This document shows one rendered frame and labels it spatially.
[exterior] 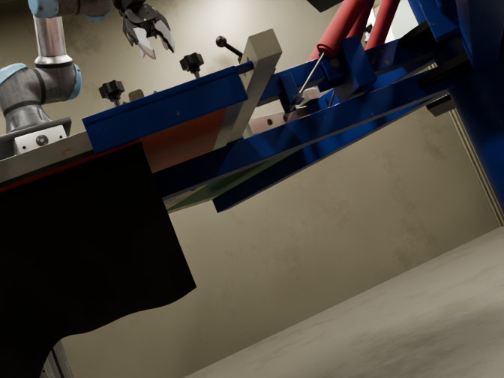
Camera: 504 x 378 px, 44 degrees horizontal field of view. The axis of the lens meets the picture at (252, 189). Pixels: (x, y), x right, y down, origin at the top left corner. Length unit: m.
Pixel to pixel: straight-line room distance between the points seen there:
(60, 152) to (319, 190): 4.37
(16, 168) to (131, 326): 3.70
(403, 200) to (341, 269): 0.92
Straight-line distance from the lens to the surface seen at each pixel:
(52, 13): 1.71
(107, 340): 4.79
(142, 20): 1.59
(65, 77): 2.11
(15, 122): 2.02
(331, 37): 1.50
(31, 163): 1.18
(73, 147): 1.17
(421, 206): 5.90
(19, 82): 2.06
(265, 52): 1.17
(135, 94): 1.28
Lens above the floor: 0.67
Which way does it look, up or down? 5 degrees up
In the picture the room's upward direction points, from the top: 22 degrees counter-clockwise
